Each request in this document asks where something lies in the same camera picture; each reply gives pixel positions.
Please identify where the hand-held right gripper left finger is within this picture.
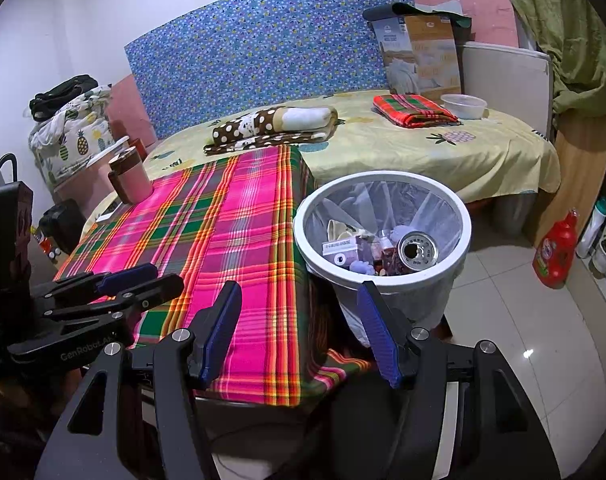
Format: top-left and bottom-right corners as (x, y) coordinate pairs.
(33, 280), (243, 480)

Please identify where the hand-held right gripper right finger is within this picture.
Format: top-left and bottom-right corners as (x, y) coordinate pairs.
(355, 280), (551, 480)

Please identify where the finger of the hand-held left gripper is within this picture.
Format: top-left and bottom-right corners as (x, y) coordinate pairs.
(30, 263), (159, 306)
(43, 274), (185, 328)

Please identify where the white trash bin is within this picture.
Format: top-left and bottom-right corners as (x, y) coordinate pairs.
(293, 170), (473, 348)

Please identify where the tall red drink can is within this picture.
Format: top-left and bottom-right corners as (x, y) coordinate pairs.
(385, 231), (440, 277)

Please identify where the crushed red drink can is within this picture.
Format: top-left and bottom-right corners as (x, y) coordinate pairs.
(355, 232), (399, 263)

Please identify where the small white box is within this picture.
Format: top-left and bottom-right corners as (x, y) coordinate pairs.
(322, 239), (360, 267)

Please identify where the cream paper bag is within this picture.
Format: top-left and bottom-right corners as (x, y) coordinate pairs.
(327, 219), (366, 242)

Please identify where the translucent bin liner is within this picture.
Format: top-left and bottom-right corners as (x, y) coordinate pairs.
(303, 180), (466, 276)

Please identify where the pink plaid tablecloth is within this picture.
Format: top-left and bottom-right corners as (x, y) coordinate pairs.
(55, 145), (374, 406)

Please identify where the pink thermos cup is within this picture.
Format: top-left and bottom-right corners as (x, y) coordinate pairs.
(108, 147), (155, 205)

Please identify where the pink storage box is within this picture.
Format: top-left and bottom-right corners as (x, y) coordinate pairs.
(53, 135), (134, 206)

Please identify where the pineapple print quilt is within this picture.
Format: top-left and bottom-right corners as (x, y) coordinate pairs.
(29, 85), (114, 186)

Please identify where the black bag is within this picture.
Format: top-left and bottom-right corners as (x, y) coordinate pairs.
(29, 75), (100, 122)

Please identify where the yellow pineapple print bedsheet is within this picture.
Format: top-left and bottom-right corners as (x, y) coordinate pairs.
(83, 91), (561, 233)

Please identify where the brown polka dot blanket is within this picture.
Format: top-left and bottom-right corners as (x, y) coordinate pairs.
(204, 105), (339, 156)

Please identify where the red detergent bottle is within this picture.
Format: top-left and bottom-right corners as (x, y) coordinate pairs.
(532, 209), (581, 289)

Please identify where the folded red plaid cloth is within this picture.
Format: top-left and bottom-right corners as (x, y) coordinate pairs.
(373, 94), (461, 128)

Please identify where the white bottle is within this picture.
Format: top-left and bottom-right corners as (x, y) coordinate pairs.
(576, 196), (606, 260)

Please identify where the white plastic bowl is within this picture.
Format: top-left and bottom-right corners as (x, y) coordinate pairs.
(440, 93), (488, 120)

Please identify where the wooden board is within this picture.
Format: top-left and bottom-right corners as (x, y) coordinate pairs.
(526, 112), (606, 247)

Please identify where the blue floral headboard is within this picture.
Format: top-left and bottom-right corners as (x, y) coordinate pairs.
(124, 0), (416, 140)

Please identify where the cardboard product box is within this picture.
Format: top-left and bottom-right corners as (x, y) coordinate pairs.
(370, 10), (464, 103)

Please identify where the white panel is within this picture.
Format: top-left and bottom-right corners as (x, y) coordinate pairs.
(460, 41), (553, 141)

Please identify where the green curtain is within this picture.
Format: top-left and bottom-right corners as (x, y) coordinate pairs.
(486, 0), (606, 116)

